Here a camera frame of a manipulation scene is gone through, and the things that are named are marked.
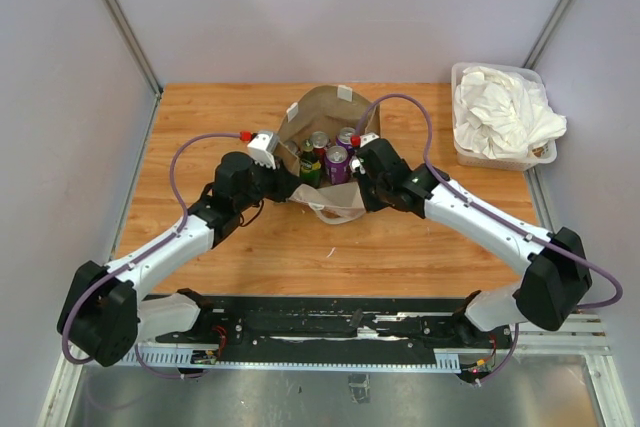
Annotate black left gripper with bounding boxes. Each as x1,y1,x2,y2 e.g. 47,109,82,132
237,153,304,212

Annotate purple fanta can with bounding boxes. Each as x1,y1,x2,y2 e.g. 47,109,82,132
335,127,356,151
325,145,350,185

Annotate burlap canvas tote bag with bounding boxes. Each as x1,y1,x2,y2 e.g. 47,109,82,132
275,85,380,225

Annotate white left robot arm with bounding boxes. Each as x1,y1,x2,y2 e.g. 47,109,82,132
57,152,301,367

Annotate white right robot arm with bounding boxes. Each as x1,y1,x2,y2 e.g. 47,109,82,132
352,134,592,347

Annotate green glass bottle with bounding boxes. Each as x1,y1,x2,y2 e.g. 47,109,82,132
299,139,322,188

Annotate purple Fanta can front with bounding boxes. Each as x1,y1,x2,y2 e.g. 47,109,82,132
325,145,350,185

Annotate red cola can right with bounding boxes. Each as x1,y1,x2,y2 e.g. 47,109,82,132
309,131,330,161

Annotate white crumpled cloth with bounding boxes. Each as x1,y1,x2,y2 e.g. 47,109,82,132
458,65,568,160

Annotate white plastic basket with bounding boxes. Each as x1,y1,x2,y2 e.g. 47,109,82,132
450,61,559,168

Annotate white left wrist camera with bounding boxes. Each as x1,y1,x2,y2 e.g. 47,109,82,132
247,130,279,169

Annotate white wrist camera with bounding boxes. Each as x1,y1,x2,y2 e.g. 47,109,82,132
350,133,379,149
247,130,279,169

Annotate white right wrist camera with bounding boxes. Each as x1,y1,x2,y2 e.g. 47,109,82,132
350,133,379,149

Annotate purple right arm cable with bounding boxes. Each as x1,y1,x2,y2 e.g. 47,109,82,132
349,93,624,388

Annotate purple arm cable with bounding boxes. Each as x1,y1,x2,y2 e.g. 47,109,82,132
349,93,624,388
60,130,251,381

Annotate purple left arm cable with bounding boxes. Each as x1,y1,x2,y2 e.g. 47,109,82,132
60,130,251,381

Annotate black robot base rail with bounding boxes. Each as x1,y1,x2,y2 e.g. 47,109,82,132
152,296,512,374

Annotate aluminium frame post left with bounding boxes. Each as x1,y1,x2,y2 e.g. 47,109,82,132
73,0,165,98

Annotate aluminium frame post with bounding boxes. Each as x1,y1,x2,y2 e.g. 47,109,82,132
73,0,165,98
522,0,576,70

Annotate aluminium frame post right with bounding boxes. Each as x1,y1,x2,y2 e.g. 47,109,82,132
522,0,576,70

